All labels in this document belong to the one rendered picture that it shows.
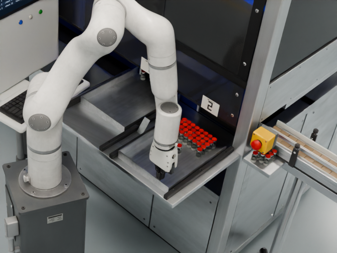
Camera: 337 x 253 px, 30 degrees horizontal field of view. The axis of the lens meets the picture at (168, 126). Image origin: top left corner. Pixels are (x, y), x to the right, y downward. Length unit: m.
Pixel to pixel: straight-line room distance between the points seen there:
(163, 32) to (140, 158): 0.69
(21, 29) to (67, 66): 0.83
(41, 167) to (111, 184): 1.10
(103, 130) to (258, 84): 0.66
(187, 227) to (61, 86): 1.24
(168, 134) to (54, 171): 0.43
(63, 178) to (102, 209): 1.09
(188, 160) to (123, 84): 0.54
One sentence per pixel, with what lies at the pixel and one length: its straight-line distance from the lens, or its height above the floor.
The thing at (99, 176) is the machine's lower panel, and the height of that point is 0.18.
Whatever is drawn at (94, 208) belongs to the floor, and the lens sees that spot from 3.42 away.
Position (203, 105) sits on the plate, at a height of 1.01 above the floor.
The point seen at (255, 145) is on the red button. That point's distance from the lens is 2.39.
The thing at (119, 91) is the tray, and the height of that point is 0.88.
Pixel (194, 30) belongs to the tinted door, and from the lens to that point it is 2.42.
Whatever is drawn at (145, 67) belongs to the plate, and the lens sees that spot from 2.68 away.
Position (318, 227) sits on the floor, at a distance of 3.59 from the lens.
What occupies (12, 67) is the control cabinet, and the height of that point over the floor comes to 0.91.
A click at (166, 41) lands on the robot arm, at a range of 1.91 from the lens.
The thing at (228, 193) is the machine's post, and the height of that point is 0.66.
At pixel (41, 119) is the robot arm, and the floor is 1.24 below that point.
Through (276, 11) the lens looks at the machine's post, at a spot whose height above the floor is 1.53.
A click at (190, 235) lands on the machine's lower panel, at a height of 0.25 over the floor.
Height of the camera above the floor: 2.54
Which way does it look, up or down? 40 degrees down
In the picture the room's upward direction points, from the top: 8 degrees clockwise
